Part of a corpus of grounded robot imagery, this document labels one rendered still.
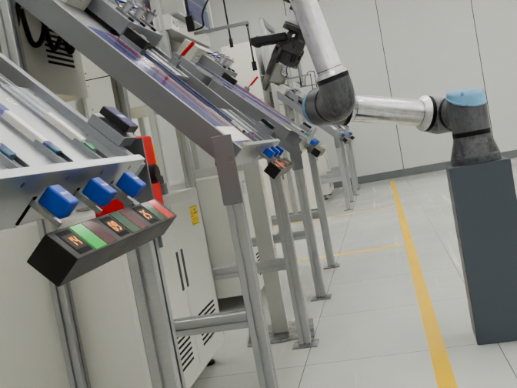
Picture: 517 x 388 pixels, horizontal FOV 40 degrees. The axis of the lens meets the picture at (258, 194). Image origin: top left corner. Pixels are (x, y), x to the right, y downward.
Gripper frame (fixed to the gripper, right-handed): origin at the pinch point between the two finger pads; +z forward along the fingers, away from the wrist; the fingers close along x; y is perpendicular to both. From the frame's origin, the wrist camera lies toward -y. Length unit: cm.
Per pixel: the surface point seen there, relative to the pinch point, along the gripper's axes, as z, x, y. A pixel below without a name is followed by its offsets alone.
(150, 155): 21, -82, -3
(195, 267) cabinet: 63, 1, 2
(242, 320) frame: 55, -52, 26
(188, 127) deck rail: 17, -49, -6
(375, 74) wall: -66, 760, 6
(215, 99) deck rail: 10.9, 19.0, -17.0
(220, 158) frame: 20, -53, 6
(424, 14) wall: -161, 760, 34
